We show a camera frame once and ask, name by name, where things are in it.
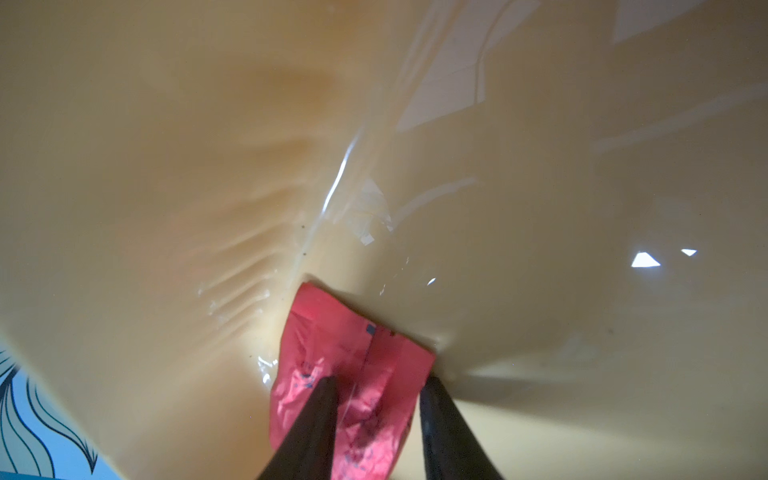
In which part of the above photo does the red tea bag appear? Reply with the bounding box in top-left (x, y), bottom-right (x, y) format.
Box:
top-left (269, 283), bottom-right (436, 479)

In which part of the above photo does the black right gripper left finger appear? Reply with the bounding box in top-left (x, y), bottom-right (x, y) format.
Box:
top-left (258, 377), bottom-right (338, 480)

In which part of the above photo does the yellow plastic tray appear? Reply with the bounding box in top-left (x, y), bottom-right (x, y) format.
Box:
top-left (1, 1), bottom-right (767, 479)

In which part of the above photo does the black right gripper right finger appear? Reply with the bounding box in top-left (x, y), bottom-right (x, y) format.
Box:
top-left (419, 375), bottom-right (502, 480)

